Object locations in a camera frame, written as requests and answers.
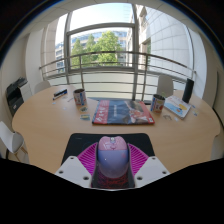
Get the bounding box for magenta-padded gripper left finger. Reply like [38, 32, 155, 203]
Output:
[54, 141, 100, 189]

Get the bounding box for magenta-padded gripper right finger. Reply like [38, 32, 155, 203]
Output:
[127, 142, 171, 189]

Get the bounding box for pink and lilac computer mouse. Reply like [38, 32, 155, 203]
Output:
[96, 135, 130, 179]

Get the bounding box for black mouse pad, red-blue print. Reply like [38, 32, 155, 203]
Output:
[61, 132, 156, 190]

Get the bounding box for red and black magazine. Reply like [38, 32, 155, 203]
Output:
[91, 99, 156, 126]

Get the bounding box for white printed mug with plant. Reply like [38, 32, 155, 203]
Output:
[150, 93, 166, 114]

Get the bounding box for blue and yellow picture book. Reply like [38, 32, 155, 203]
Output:
[163, 94, 192, 120]

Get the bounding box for white chair with wooden legs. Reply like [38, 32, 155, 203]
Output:
[0, 120, 29, 164]

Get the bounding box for black cylindrical bottle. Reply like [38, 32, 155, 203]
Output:
[181, 78, 195, 104]

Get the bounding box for black printer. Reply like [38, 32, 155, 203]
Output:
[5, 77, 29, 116]

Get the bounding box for grey metal balcony railing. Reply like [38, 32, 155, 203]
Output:
[38, 50, 198, 101]

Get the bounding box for grey window frame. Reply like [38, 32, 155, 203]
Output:
[64, 6, 139, 101]

